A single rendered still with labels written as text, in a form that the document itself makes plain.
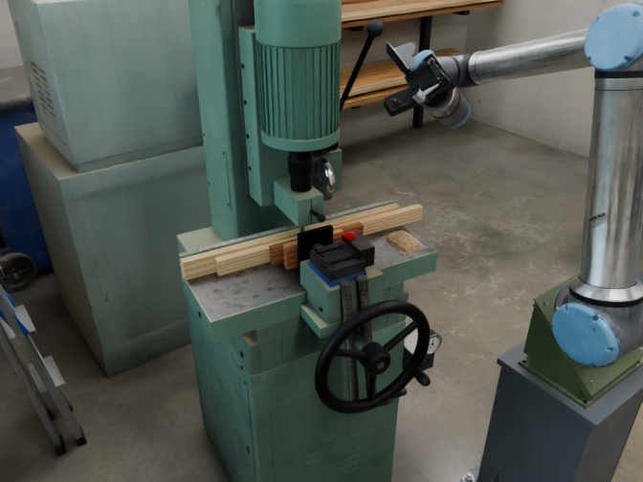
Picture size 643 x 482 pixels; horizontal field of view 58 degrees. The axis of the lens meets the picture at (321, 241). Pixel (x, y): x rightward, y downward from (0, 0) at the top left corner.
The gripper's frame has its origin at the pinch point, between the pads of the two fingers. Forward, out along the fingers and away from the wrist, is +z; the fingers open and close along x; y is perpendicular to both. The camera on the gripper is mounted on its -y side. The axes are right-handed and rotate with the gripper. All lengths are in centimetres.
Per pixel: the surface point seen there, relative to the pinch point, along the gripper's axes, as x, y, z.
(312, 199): 14.8, -31.1, 1.3
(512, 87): -133, 18, -348
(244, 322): 35, -53, 13
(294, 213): 15.3, -36.8, 1.5
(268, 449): 60, -77, -12
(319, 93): 2.9, -13.6, 16.0
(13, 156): -104, -170, -35
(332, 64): -0.5, -8.3, 16.1
